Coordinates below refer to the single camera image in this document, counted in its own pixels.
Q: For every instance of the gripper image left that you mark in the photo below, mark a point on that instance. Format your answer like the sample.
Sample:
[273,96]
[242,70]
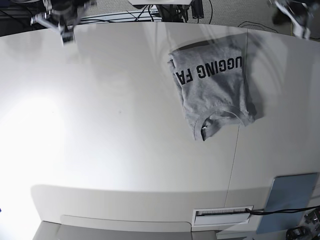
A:
[61,16]

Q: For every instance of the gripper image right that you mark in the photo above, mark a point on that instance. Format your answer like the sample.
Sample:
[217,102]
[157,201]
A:
[296,12]

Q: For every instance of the grey T-shirt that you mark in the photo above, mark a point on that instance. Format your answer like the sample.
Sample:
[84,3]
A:
[210,80]

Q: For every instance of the blue-grey tablet board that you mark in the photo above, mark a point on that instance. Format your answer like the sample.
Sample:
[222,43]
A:
[287,192]

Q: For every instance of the black device bottom right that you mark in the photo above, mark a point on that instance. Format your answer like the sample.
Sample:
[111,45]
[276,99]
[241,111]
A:
[297,233]

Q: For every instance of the white base mount top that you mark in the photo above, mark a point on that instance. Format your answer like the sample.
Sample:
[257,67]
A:
[160,2]

